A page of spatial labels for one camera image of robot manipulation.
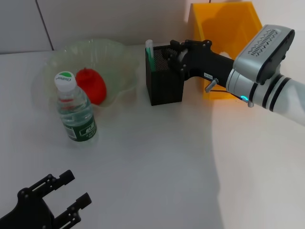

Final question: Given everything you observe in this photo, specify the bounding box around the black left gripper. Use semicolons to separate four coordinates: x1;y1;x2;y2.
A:
0;169;93;229

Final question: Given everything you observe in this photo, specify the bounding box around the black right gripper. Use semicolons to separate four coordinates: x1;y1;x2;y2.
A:
166;39;236;88

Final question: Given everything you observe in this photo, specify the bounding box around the clear green-label water bottle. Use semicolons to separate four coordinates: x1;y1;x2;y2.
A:
54;71;98;146

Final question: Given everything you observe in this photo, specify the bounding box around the red-orange toy orange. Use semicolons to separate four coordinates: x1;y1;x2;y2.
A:
75;67;107;105

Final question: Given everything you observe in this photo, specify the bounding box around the black mesh pen holder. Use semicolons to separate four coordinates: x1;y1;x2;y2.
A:
144;43;186;106

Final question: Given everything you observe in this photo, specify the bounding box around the pale green glass fruit plate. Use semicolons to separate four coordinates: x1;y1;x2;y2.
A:
32;38;140;113

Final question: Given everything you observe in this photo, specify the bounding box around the silver right wrist pin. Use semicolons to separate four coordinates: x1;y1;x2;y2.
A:
204;78;219;93

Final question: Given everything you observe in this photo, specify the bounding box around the yellow plastic bin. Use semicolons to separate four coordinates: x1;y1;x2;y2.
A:
192;1;263;101

